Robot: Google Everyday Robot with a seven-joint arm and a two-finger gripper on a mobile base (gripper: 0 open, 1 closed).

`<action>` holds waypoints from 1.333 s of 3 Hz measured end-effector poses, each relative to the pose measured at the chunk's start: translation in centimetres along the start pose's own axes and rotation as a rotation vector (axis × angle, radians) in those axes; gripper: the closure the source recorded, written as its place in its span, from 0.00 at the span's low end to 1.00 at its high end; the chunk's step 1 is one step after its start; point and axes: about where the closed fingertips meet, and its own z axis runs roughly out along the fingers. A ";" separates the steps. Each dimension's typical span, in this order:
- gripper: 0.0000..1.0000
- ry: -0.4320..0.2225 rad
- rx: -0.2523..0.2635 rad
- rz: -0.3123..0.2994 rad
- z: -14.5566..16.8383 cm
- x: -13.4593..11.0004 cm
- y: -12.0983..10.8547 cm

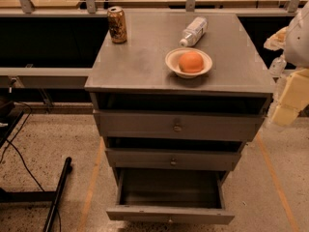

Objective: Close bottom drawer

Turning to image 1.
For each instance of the grey wooden drawer cabinet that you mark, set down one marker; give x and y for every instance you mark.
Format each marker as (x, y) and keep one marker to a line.
(133, 76)

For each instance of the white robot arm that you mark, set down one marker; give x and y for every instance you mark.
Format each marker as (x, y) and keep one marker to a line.
(296, 50)

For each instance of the grey top drawer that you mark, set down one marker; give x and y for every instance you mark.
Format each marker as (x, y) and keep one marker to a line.
(173, 125)

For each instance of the cream paper bowl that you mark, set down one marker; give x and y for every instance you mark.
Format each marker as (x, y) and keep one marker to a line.
(173, 57)

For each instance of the black stand leg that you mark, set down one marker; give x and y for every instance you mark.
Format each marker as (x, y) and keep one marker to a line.
(53, 197)

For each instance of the grey drawer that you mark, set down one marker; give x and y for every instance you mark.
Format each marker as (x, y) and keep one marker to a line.
(173, 125)
(170, 196)
(173, 153)

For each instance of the grey middle drawer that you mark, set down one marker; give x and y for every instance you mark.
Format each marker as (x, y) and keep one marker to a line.
(173, 153)

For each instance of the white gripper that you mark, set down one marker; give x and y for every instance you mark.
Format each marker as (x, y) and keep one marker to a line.
(297, 43)

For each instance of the orange fruit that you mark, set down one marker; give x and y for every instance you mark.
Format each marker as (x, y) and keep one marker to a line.
(191, 62)

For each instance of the brown soda can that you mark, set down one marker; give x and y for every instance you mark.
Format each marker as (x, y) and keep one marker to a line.
(117, 24)

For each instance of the clear plastic water bottle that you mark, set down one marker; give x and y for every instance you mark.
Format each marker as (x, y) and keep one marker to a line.
(194, 32)

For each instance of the grey bottom drawer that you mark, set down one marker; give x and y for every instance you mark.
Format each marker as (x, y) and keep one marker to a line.
(170, 196)

